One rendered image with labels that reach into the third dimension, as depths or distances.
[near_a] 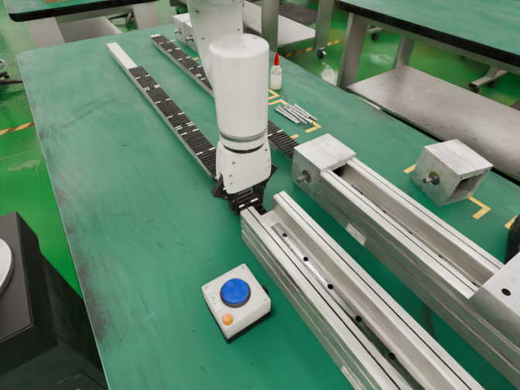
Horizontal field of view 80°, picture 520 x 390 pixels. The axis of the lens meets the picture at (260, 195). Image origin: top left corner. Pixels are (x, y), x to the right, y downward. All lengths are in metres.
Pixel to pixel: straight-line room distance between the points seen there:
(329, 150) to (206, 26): 0.34
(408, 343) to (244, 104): 0.39
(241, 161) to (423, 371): 0.40
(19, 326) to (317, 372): 0.42
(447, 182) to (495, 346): 0.32
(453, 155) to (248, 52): 0.51
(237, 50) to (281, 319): 0.41
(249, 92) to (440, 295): 0.43
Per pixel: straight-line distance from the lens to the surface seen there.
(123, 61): 1.37
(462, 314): 0.58
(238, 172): 0.55
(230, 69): 0.45
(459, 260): 0.62
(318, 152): 0.68
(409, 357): 0.51
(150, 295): 0.59
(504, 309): 0.52
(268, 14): 3.02
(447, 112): 2.44
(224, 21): 0.53
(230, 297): 0.48
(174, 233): 0.65
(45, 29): 2.51
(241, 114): 0.47
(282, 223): 0.59
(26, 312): 0.56
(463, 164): 0.76
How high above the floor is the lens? 1.28
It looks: 45 degrees down
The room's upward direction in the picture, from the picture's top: straight up
